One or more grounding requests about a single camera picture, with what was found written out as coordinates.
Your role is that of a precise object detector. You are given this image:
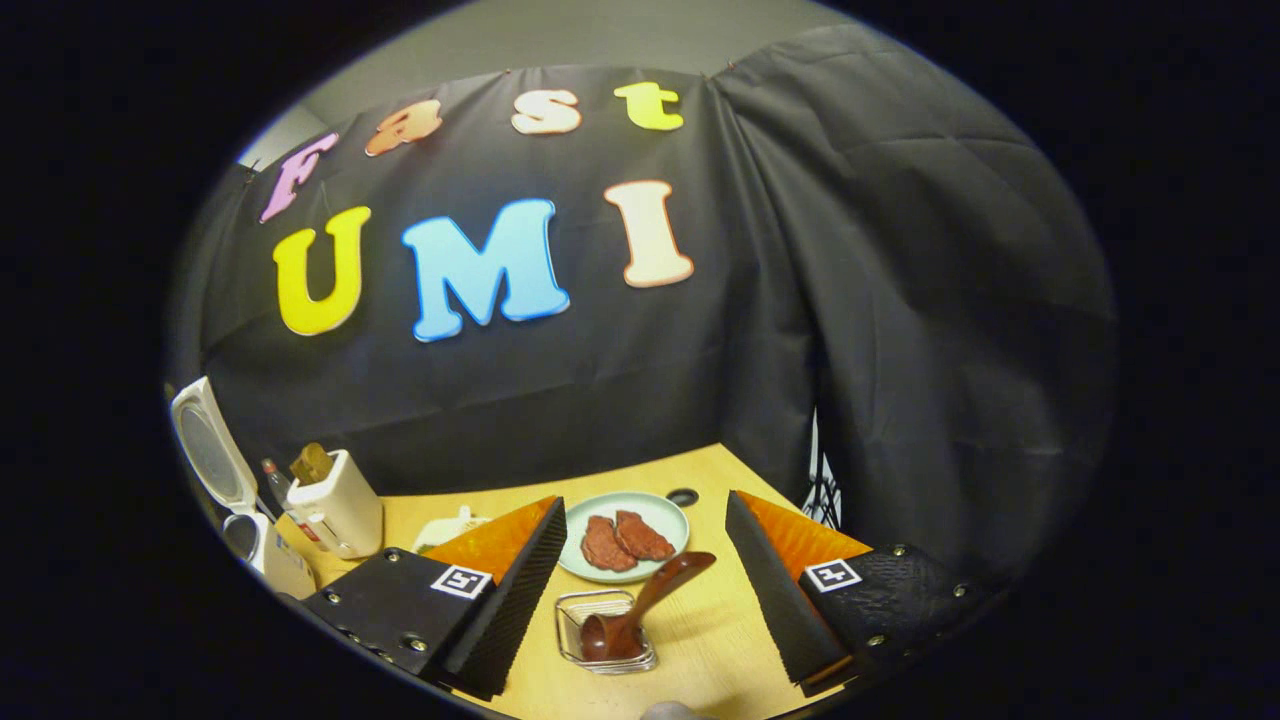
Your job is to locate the white divided grain dish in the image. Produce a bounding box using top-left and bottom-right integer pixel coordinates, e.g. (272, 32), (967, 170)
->
(412, 505), (492, 554)

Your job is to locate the pale green plate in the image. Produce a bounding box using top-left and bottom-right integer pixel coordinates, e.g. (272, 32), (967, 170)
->
(558, 491), (691, 585)

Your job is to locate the clear plastic water bottle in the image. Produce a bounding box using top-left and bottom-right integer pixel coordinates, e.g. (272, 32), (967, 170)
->
(262, 458), (323, 546)

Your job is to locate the white toaster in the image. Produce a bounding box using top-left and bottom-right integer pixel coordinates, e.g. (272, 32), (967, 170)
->
(286, 448), (385, 561)

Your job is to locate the black backdrop cloth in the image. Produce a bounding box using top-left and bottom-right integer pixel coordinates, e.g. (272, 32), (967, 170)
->
(165, 22), (1119, 591)

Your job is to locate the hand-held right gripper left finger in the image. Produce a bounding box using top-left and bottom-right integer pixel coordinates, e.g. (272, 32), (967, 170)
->
(300, 495), (569, 701)

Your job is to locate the brown wooden spoon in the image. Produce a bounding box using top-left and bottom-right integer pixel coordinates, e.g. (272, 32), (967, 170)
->
(580, 551), (718, 663)

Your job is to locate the metal wire chopstick holder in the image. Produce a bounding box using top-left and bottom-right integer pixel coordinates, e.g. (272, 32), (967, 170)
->
(555, 589), (658, 675)

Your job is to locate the brown bread slice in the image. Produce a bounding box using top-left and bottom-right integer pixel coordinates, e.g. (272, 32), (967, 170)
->
(290, 442), (337, 487)

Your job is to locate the white rice cooker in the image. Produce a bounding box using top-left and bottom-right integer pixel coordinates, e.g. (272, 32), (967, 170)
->
(168, 376), (317, 601)

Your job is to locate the red meat piece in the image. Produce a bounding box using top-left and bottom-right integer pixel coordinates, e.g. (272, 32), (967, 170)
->
(615, 510), (677, 562)
(581, 515), (639, 573)

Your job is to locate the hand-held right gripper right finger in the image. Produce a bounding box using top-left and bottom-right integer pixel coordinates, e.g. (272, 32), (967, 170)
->
(725, 490), (986, 698)

